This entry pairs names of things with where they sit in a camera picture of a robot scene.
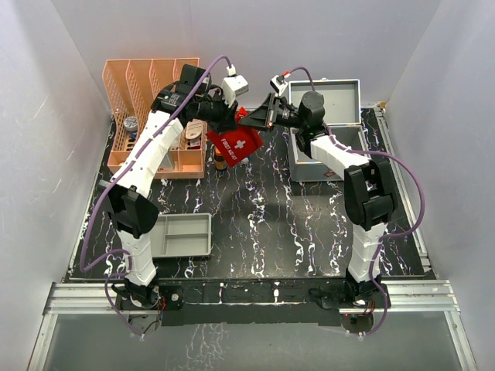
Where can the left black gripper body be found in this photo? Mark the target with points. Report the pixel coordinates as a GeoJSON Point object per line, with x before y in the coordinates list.
{"type": "Point", "coordinates": [216, 112]}

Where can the round blue tin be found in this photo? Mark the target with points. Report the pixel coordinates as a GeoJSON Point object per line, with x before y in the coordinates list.
{"type": "Point", "coordinates": [131, 126]}

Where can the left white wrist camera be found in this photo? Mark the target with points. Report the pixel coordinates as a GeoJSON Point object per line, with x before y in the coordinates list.
{"type": "Point", "coordinates": [233, 85]}

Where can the grey plastic divided tray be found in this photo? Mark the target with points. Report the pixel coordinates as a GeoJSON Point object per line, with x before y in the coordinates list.
{"type": "Point", "coordinates": [182, 235]}

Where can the grey metal medicine case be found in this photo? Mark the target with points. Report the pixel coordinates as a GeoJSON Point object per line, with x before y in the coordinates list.
{"type": "Point", "coordinates": [332, 153]}

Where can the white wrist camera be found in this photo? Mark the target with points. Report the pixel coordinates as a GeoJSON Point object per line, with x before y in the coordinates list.
{"type": "Point", "coordinates": [233, 85]}
{"type": "Point", "coordinates": [279, 83]}

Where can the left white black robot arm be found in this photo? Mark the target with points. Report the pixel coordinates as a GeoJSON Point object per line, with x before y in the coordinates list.
{"type": "Point", "coordinates": [127, 202]}

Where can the aluminium frame rail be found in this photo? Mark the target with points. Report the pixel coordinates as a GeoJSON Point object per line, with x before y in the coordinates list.
{"type": "Point", "coordinates": [260, 300]}

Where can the pink oval blister pack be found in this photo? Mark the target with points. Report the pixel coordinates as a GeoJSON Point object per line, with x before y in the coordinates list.
{"type": "Point", "coordinates": [194, 129]}

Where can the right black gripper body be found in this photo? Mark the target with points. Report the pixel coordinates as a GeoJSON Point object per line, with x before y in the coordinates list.
{"type": "Point", "coordinates": [288, 117]}

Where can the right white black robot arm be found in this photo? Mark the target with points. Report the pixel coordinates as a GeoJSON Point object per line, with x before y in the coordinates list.
{"type": "Point", "coordinates": [369, 196]}

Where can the red first aid pouch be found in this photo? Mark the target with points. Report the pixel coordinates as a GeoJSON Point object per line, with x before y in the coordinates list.
{"type": "Point", "coordinates": [234, 146]}

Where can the brown syrup bottle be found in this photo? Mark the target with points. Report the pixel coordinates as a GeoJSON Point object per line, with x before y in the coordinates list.
{"type": "Point", "coordinates": [219, 161]}

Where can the orange plastic file organizer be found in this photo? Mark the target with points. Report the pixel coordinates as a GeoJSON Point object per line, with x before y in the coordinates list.
{"type": "Point", "coordinates": [131, 87]}

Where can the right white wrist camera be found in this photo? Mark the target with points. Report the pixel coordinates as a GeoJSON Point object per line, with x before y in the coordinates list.
{"type": "Point", "coordinates": [279, 83]}

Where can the white medicine box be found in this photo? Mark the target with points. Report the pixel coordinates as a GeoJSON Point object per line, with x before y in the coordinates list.
{"type": "Point", "coordinates": [167, 164]}

